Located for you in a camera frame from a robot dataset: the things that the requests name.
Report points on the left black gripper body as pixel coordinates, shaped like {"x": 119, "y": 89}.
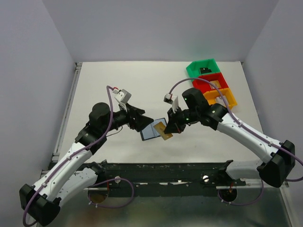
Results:
{"x": 134, "y": 117}

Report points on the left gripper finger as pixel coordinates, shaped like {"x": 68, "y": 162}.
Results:
{"x": 141, "y": 122}
{"x": 134, "y": 111}

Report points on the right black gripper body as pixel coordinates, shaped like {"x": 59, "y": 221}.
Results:
{"x": 176, "y": 118}

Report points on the gold credit card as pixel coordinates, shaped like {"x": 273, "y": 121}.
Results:
{"x": 160, "y": 128}

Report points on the black leather card holder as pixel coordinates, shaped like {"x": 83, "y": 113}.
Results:
{"x": 151, "y": 132}

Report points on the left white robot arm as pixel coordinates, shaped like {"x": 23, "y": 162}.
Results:
{"x": 44, "y": 199}

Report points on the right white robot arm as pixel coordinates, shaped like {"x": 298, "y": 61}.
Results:
{"x": 275, "y": 158}

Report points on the yellow plastic bin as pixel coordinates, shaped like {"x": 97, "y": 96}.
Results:
{"x": 213, "y": 97}

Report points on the red plastic bin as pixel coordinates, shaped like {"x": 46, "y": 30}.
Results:
{"x": 204, "y": 86}

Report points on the white box in red bin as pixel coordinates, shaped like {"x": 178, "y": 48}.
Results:
{"x": 216, "y": 83}

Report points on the green plastic bin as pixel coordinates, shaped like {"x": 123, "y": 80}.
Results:
{"x": 202, "y": 67}

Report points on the black part in green bin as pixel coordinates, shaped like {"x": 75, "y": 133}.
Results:
{"x": 205, "y": 70}

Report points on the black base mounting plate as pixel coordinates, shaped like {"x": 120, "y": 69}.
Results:
{"x": 162, "y": 179}

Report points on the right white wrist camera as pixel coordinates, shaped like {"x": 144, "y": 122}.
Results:
{"x": 172, "y": 100}

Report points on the aluminium extrusion rail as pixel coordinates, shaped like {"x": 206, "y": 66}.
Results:
{"x": 55, "y": 154}

